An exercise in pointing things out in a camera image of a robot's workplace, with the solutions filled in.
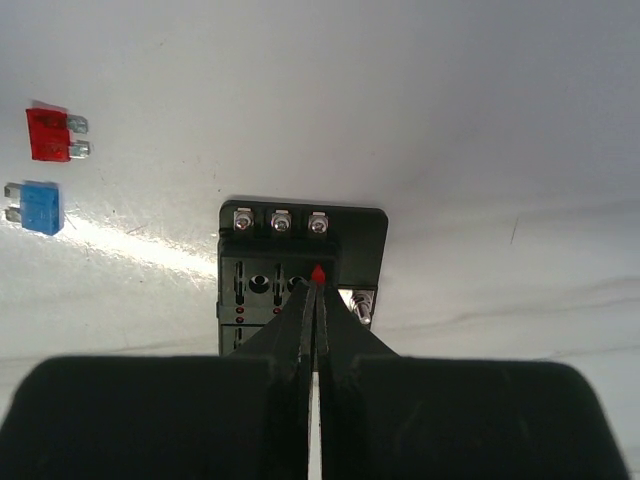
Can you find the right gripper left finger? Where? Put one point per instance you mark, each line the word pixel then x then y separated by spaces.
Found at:
pixel 240 416

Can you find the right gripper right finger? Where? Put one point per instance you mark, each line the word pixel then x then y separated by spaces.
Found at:
pixel 387 416

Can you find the black fuse box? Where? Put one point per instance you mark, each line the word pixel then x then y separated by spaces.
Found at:
pixel 265 248

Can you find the blue blade fuse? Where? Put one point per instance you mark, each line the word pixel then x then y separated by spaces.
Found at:
pixel 36 206

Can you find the red blade fuse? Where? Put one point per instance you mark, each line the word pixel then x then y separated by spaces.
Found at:
pixel 53 135
pixel 318 275

